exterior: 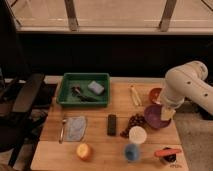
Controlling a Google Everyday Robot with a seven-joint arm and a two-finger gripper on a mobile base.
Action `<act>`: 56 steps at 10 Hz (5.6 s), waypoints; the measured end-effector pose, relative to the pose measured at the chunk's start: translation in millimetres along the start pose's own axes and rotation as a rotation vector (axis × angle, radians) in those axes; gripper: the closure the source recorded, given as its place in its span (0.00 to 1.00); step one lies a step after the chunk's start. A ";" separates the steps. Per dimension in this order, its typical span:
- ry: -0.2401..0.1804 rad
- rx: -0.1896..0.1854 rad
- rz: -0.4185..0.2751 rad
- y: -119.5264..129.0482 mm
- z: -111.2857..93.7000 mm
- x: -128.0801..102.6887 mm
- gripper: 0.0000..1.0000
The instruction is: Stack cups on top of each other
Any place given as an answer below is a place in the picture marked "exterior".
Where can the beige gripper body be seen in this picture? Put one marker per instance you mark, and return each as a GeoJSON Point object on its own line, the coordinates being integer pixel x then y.
{"type": "Point", "coordinates": [167, 113]}

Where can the blue cup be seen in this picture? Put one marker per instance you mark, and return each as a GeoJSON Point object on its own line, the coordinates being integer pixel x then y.
{"type": "Point", "coordinates": [131, 152]}

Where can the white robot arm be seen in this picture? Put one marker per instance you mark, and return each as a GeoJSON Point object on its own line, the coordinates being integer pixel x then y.
{"type": "Point", "coordinates": [187, 81]}

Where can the purple bowl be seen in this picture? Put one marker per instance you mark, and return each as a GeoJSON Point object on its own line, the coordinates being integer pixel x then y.
{"type": "Point", "coordinates": [152, 115]}

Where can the orange bowl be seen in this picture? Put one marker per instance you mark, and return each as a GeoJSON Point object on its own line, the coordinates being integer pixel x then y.
{"type": "Point", "coordinates": [154, 95]}

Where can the bunch of dark grapes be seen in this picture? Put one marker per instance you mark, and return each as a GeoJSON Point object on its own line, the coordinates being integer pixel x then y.
{"type": "Point", "coordinates": [135, 120]}

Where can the pale yellow banana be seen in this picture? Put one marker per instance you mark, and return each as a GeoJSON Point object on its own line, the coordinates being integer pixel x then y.
{"type": "Point", "coordinates": [135, 96]}

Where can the white cup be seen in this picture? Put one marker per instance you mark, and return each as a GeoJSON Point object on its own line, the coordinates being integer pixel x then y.
{"type": "Point", "coordinates": [137, 135]}

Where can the dark small cup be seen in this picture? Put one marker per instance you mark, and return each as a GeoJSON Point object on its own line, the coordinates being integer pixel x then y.
{"type": "Point", "coordinates": [168, 159]}

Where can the black remote control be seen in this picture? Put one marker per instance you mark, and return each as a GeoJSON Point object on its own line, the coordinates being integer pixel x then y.
{"type": "Point", "coordinates": [111, 125]}

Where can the light blue sponge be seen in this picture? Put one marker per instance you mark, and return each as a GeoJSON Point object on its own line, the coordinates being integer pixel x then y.
{"type": "Point", "coordinates": [96, 88]}

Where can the green plastic tray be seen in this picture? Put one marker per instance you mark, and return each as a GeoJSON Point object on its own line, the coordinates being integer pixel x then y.
{"type": "Point", "coordinates": [66, 99]}

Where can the orange fruit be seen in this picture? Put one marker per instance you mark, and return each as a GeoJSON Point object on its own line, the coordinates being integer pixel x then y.
{"type": "Point", "coordinates": [84, 151]}

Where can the blue folded cloth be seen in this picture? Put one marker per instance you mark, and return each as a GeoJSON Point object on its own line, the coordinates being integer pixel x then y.
{"type": "Point", "coordinates": [75, 128]}

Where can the dark tool in tray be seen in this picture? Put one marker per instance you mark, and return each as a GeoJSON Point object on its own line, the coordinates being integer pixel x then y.
{"type": "Point", "coordinates": [76, 91]}

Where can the metal spoon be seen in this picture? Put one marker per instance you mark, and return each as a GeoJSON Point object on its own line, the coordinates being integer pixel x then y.
{"type": "Point", "coordinates": [64, 120]}

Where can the black office chair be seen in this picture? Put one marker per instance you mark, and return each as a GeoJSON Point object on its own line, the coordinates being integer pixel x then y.
{"type": "Point", "coordinates": [17, 126]}

